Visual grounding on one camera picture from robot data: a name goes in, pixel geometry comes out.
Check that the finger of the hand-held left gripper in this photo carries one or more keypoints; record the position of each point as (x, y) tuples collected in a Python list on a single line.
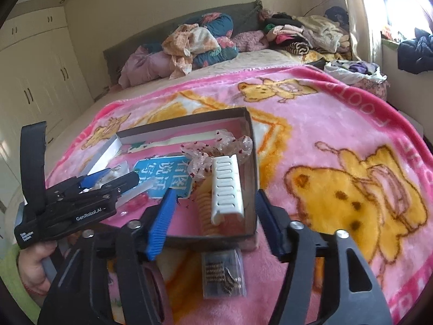
[(91, 180), (125, 181)]

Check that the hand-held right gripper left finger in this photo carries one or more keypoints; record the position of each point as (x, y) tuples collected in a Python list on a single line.
[(162, 226)]

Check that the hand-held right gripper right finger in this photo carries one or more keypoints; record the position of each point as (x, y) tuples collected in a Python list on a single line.
[(267, 226)]

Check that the pearl earring card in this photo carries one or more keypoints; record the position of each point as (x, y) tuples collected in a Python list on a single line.
[(118, 171)]

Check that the grey shallow cardboard box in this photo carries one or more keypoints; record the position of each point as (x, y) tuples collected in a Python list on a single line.
[(251, 182)]

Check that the person's left forearm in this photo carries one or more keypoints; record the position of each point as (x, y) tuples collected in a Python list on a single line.
[(13, 294)]

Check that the person's left hand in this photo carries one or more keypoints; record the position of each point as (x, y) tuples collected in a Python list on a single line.
[(32, 267)]

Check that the pink book with blue label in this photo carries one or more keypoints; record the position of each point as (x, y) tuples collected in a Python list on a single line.
[(162, 176)]

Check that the pink bear printed blanket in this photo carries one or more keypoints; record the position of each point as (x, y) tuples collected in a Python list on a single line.
[(321, 125)]

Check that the pink padded garment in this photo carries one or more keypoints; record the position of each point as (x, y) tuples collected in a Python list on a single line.
[(145, 64)]

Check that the cream wardrobe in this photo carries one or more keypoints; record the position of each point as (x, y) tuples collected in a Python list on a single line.
[(33, 74)]

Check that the peach floral cloth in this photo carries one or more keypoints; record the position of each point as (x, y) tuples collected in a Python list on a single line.
[(189, 40)]

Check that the grey padded headboard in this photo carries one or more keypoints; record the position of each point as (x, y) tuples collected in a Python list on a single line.
[(162, 23)]

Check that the bed with beige sheet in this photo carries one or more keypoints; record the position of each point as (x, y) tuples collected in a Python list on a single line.
[(236, 61)]

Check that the heap of pale clothes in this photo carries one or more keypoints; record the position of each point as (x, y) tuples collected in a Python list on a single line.
[(351, 69)]

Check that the pink fuzzy cloth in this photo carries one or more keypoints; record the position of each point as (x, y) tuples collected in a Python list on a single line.
[(247, 40)]

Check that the pile of mixed clothes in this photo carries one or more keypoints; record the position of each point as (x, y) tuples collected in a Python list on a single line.
[(304, 30)]

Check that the dark puffer jacket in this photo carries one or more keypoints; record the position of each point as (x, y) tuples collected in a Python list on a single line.
[(416, 54)]

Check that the cream curtain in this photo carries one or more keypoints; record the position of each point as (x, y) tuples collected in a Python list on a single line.
[(362, 6)]

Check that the bright window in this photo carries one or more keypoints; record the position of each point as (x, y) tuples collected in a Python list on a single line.
[(406, 0)]

